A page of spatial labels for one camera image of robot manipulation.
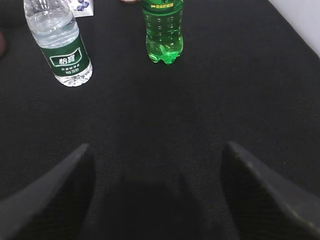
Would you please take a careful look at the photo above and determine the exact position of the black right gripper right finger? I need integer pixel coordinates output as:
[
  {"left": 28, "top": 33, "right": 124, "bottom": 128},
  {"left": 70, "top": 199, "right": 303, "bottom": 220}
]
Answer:
[{"left": 220, "top": 142, "right": 320, "bottom": 240}]

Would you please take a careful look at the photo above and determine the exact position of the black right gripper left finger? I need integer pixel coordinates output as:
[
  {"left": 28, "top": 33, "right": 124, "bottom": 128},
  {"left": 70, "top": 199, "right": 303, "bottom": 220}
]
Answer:
[{"left": 0, "top": 144, "right": 96, "bottom": 240}]

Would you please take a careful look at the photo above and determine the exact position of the clear water bottle green label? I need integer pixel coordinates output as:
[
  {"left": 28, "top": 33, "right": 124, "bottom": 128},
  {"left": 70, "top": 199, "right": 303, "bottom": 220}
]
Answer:
[{"left": 23, "top": 0, "right": 93, "bottom": 87}]

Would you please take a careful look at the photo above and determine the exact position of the black tablecloth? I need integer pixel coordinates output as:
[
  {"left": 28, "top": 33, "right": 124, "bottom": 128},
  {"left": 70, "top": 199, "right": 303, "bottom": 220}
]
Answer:
[{"left": 0, "top": 0, "right": 320, "bottom": 240}]

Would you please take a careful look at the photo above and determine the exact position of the white blueberry milk carton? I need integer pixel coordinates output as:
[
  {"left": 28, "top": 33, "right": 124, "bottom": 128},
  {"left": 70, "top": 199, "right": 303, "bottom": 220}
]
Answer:
[{"left": 66, "top": 0, "right": 94, "bottom": 18}]

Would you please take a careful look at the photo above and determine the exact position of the green soda bottle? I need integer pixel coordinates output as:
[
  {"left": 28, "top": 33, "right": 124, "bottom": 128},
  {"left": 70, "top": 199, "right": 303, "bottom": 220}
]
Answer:
[{"left": 142, "top": 0, "right": 184, "bottom": 65}]

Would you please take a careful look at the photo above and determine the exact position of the brown drink bottle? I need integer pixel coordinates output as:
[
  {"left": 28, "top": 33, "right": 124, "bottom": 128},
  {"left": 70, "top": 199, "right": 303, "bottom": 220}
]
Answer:
[{"left": 120, "top": 0, "right": 140, "bottom": 4}]

